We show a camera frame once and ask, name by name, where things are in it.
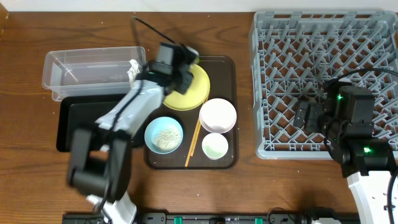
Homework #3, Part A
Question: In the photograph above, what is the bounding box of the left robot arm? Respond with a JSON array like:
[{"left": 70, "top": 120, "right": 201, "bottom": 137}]
[{"left": 67, "top": 43, "right": 199, "bottom": 223}]

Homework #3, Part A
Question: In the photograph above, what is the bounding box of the brown serving tray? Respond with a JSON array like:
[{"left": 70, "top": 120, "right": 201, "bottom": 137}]
[{"left": 143, "top": 56, "right": 238, "bottom": 169}]

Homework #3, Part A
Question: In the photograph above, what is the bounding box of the pale green cup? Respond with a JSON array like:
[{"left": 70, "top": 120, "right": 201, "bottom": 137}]
[{"left": 201, "top": 133, "right": 229, "bottom": 160}]

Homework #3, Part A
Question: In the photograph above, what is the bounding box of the clear plastic bin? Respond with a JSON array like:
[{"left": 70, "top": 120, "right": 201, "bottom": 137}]
[{"left": 42, "top": 46, "right": 146, "bottom": 101}]

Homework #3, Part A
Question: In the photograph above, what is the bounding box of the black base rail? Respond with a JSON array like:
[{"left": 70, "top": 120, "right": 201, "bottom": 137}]
[{"left": 61, "top": 207, "right": 361, "bottom": 224}]

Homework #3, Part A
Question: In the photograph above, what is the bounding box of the black tray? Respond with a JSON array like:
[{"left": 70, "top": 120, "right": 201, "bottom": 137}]
[{"left": 56, "top": 94, "right": 124, "bottom": 152}]

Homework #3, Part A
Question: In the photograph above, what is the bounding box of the light blue bowl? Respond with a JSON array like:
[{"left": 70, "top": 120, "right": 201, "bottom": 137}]
[{"left": 144, "top": 116, "right": 183, "bottom": 154}]

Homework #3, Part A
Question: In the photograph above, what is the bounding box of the crumpled white tissue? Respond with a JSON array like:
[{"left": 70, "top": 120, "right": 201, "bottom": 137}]
[{"left": 127, "top": 59, "right": 140, "bottom": 83}]

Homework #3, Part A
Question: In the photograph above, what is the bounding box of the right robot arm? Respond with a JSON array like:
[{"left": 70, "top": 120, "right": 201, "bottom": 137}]
[{"left": 294, "top": 78, "right": 397, "bottom": 223}]

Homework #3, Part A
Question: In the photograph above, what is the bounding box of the yellow plate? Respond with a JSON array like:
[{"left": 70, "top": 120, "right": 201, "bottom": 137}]
[{"left": 164, "top": 65, "right": 210, "bottom": 111}]

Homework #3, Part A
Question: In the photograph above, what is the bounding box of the pile of rice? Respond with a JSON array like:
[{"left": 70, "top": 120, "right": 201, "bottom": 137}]
[{"left": 152, "top": 128, "right": 182, "bottom": 153}]

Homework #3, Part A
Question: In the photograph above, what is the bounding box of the wooden chopsticks pair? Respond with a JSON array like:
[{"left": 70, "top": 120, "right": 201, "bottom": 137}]
[{"left": 185, "top": 95, "right": 210, "bottom": 168}]

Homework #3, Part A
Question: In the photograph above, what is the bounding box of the grey dishwasher rack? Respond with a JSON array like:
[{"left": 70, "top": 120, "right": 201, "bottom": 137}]
[{"left": 249, "top": 11, "right": 397, "bottom": 160}]

